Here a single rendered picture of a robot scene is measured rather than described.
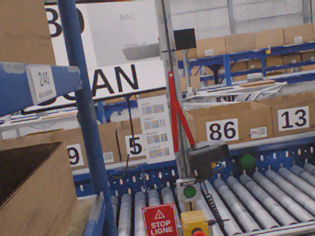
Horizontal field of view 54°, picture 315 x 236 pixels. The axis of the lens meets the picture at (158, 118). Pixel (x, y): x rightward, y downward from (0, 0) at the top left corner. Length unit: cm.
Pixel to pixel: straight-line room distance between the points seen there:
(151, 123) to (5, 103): 72
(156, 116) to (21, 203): 65
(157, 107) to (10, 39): 63
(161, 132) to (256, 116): 80
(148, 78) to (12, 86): 80
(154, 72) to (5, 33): 73
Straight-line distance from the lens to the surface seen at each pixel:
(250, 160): 158
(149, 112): 90
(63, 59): 94
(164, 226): 101
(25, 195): 32
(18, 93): 23
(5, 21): 33
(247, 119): 161
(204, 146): 89
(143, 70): 100
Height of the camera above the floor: 133
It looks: 9 degrees down
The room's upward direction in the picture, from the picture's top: 8 degrees counter-clockwise
